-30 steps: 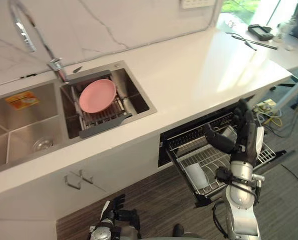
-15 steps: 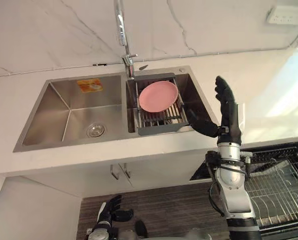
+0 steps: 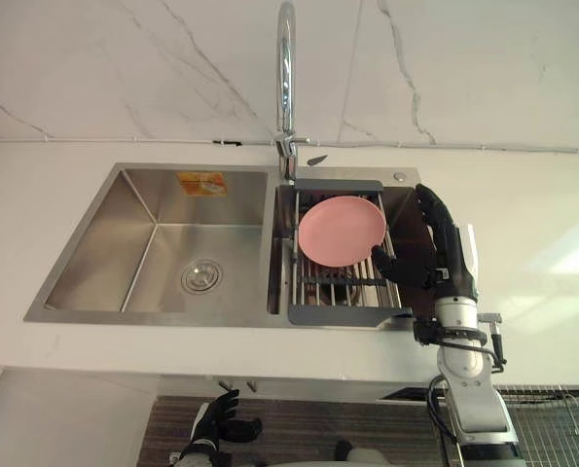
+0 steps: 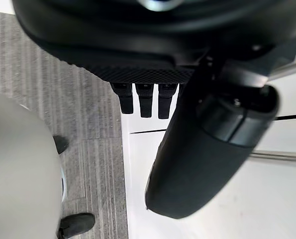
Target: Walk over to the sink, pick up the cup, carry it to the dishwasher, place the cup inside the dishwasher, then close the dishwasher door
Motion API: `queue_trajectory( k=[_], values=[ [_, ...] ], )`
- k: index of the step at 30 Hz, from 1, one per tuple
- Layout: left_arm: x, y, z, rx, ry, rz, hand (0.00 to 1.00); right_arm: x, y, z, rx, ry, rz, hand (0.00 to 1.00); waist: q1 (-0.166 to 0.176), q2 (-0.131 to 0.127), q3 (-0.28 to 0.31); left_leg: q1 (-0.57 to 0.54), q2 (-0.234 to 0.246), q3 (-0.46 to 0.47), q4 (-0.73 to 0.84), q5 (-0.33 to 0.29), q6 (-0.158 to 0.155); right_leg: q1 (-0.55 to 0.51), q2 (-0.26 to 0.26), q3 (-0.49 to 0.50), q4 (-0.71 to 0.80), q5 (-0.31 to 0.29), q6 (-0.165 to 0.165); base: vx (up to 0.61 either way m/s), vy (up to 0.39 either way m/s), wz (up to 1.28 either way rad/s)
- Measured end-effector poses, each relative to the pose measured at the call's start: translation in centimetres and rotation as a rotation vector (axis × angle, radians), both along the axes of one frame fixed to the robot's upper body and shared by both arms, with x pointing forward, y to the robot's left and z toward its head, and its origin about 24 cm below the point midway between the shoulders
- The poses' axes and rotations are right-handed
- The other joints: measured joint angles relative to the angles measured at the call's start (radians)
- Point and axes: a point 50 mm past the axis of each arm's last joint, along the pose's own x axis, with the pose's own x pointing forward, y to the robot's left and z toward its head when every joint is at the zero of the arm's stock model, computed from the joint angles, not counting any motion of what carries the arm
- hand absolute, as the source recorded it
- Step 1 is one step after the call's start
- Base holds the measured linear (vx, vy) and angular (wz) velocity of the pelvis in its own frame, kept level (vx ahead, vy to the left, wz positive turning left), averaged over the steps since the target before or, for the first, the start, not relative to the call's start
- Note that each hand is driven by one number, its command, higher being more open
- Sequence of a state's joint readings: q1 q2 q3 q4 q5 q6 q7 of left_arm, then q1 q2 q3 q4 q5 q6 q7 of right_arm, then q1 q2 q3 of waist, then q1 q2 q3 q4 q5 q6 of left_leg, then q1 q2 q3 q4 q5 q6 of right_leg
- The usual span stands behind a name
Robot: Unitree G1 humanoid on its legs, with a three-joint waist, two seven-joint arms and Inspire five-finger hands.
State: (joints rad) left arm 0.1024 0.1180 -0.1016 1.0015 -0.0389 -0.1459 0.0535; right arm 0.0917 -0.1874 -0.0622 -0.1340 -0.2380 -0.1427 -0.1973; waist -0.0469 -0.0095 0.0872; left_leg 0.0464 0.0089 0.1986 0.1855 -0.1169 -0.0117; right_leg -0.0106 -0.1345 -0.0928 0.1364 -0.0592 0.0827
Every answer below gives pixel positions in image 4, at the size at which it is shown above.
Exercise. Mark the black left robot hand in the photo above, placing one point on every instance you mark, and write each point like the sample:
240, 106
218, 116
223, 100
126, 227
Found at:
128, 44

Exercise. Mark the white cabinet drawer front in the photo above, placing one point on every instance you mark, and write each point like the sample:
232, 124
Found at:
237, 199
147, 125

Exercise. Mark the dark robot foot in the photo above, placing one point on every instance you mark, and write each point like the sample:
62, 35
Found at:
61, 144
75, 224

